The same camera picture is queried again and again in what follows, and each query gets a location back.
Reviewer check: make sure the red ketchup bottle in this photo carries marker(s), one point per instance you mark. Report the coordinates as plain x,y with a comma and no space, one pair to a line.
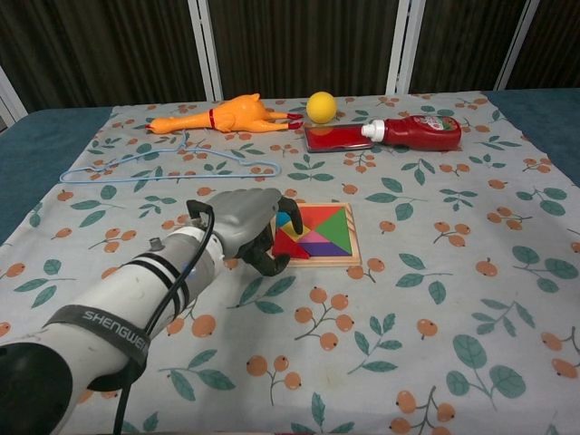
421,132

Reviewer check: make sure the yellow ball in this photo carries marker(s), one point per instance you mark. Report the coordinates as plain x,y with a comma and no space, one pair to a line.
321,107

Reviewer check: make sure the orange triangle tangram piece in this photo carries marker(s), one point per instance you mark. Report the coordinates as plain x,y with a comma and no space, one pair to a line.
319,215

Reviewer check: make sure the grey metal stand leg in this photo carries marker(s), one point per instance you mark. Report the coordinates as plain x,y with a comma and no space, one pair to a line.
403,45
11,97
516,45
206,50

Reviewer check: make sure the purple parallelogram tangram piece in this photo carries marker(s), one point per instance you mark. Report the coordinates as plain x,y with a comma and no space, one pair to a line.
328,249

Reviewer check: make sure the pink triangle tangram piece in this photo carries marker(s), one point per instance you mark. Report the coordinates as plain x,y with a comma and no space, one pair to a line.
317,238

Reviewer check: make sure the yellow square tangram piece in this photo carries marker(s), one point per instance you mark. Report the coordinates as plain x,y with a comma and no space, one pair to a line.
295,235

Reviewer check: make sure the green triangle tangram piece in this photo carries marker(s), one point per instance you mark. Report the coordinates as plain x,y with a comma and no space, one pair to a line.
337,230

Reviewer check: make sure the floral leaf print tablecloth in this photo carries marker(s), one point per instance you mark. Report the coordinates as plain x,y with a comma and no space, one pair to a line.
408,317

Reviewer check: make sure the red ink pad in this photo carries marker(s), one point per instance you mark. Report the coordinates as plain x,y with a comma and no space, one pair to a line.
333,138

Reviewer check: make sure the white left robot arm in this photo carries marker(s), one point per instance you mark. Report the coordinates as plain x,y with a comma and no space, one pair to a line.
136,290

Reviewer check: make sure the blue triangle tangram piece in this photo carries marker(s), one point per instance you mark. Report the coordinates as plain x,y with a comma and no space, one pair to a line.
284,219

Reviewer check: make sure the wooden tangram puzzle tray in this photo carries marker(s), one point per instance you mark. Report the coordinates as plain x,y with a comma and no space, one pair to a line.
355,235

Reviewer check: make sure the red triangle puzzle piece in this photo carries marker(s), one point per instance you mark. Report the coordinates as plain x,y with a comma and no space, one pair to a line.
290,247

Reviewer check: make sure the orange rubber chicken toy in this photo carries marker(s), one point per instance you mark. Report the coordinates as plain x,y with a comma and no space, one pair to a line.
235,115

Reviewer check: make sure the grey black left robot hand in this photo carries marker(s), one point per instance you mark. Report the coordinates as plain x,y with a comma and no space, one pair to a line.
242,219

